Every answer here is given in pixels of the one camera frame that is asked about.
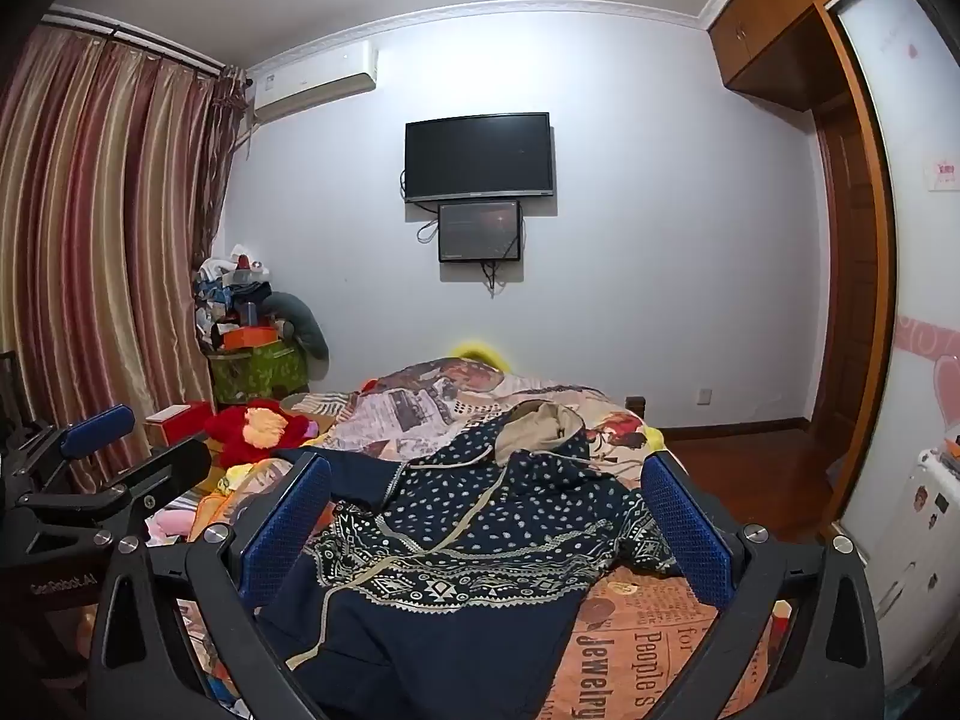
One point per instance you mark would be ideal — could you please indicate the wall switch with sticker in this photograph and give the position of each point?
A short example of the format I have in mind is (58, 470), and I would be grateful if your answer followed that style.
(945, 174)

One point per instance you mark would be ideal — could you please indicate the flat white box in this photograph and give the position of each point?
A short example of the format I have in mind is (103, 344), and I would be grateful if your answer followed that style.
(169, 412)

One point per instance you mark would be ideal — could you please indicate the wooden wardrobe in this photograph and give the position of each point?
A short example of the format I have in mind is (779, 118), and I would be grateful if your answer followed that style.
(847, 277)

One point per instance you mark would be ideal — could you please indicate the curtain rail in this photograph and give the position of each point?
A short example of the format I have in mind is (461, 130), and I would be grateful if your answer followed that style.
(150, 41)

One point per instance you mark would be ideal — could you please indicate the navy patterned hoodie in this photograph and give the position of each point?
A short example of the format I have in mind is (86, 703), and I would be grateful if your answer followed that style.
(525, 510)

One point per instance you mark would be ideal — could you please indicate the orange plush toy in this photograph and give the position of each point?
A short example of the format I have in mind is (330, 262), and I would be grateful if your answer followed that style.
(373, 385)

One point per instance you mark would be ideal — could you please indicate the orange box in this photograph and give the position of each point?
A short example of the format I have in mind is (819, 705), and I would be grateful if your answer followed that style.
(247, 335)

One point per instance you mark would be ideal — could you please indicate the bright yellow plush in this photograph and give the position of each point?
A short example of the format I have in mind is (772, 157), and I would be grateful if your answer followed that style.
(476, 352)

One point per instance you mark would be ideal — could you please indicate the yellow plush toy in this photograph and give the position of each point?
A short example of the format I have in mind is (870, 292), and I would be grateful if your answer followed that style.
(247, 476)

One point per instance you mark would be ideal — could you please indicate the newspaper print blanket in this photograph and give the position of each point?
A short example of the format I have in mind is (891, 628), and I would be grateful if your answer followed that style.
(637, 652)

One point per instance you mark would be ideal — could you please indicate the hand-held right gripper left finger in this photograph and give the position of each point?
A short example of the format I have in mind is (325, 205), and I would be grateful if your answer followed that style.
(289, 525)

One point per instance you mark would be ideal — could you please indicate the black chair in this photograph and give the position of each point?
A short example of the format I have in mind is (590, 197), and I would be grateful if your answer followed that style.
(7, 390)

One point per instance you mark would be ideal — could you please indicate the green storage box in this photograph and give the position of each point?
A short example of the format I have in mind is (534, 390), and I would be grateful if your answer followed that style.
(255, 375)

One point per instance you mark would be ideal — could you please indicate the red plush toy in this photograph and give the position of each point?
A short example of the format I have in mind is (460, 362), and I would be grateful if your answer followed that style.
(232, 427)

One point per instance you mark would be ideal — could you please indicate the grey neck pillow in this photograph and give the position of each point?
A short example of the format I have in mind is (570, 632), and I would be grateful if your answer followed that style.
(307, 330)

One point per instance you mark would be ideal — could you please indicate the red box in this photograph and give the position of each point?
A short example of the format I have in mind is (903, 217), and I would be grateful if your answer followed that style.
(187, 427)

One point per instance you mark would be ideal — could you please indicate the white air conditioner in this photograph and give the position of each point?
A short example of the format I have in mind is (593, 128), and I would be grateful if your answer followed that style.
(315, 82)

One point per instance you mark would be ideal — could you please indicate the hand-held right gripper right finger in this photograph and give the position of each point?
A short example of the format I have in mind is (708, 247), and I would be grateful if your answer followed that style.
(686, 532)

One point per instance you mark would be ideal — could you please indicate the white appliance with stickers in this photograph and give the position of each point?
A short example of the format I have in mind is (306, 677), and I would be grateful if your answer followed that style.
(922, 540)

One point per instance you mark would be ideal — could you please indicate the pile of clutter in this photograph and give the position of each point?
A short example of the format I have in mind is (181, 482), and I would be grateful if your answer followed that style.
(225, 292)

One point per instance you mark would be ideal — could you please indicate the pink plush toy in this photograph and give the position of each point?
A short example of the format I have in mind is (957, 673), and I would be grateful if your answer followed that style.
(171, 525)

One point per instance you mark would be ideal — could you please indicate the striped satin curtain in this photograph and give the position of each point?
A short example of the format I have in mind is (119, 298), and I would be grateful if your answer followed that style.
(97, 240)

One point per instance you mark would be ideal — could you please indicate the wooden bed post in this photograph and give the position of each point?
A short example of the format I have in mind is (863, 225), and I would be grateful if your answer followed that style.
(635, 403)

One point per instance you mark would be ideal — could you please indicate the large wall television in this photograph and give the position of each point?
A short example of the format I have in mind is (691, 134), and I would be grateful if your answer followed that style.
(480, 157)

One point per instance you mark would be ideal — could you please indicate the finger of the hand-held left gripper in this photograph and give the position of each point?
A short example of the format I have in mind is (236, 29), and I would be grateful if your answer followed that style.
(97, 429)
(172, 461)

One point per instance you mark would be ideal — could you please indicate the small wall monitor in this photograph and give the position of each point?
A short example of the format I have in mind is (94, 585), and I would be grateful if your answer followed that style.
(480, 231)

